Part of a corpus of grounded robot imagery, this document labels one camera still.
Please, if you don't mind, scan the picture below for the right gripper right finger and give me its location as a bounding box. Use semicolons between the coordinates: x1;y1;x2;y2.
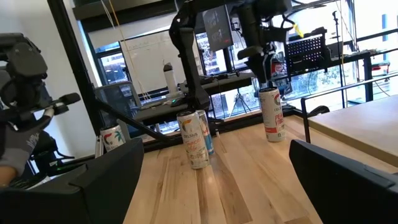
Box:
289;139;398;224

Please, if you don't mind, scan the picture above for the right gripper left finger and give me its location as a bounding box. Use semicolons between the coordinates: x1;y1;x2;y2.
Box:
0;138;146;224

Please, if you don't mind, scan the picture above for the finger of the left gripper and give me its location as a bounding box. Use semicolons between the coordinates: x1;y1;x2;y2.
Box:
266;49;276;88
238;46;266;83

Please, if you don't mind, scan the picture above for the blue silver Red Bull can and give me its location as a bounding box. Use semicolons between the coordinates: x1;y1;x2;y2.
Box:
195;109;215;156

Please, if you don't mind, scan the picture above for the Celsius Tropical Vibe can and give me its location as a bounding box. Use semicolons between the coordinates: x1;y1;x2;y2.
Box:
176;110;210;170

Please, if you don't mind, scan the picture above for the person's forearm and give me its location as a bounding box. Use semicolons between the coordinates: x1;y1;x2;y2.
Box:
0;166;18;188

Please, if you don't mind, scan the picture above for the red equipment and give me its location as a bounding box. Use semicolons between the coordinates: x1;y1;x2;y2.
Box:
270;60;285;75

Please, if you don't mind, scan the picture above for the dark grey desk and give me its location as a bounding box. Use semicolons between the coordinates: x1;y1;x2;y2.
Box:
178;72;257;96
132;98;200;124

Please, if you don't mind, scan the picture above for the black perforated metal panel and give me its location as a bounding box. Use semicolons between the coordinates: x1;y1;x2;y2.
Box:
284;26;332;75

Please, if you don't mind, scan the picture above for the black monitor screen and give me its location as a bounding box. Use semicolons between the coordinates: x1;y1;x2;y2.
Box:
201;4;234;52

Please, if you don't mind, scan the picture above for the black tripod stand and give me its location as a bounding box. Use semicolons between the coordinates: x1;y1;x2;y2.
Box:
331;11;348;108

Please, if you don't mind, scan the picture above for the person's hand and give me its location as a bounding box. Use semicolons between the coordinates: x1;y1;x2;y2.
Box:
0;107;55;177

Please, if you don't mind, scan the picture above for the white bottle grey cap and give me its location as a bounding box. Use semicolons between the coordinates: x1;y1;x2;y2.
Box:
163;62;178;96

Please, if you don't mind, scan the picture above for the black computer mouse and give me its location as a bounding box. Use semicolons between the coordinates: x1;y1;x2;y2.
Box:
170;96;187;108

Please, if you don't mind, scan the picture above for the black workbench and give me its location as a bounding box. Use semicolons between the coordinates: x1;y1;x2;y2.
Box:
323;46;398;102

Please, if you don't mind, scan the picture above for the white whiteboard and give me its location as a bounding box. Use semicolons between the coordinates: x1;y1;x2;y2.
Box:
88;29;187;94

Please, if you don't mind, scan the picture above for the grey mesh office chair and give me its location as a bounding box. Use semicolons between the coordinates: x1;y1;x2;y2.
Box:
95;81;142;138

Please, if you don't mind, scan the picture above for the yellow cable tag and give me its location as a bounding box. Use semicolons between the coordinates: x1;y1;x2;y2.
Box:
292;23;305;39

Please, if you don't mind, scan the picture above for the silver aluminium bracket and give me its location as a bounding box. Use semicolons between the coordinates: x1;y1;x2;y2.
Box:
95;134;104;158

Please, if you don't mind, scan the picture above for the black metal frame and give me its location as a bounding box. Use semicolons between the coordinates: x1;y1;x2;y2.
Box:
300;73;398;167

